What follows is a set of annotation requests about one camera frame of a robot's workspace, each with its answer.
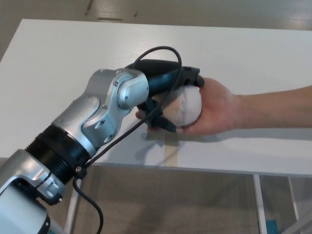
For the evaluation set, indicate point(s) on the person's bare forearm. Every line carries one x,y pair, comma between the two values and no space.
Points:
275,109

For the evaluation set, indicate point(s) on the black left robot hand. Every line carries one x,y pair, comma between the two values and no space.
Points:
161,73

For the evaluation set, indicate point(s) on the beige round plush ball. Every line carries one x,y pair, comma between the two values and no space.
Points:
187,107

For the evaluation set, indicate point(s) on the thin white table leg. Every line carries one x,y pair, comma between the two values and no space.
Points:
293,202

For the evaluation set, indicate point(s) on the light blue metal frame bar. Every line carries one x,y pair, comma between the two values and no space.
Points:
57,228

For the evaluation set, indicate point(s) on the teal tape piece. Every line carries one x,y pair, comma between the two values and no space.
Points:
271,224

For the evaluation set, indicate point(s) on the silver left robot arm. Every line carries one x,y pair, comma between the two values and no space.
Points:
97,109

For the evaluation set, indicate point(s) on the person's bare hand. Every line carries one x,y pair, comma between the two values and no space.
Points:
217,109

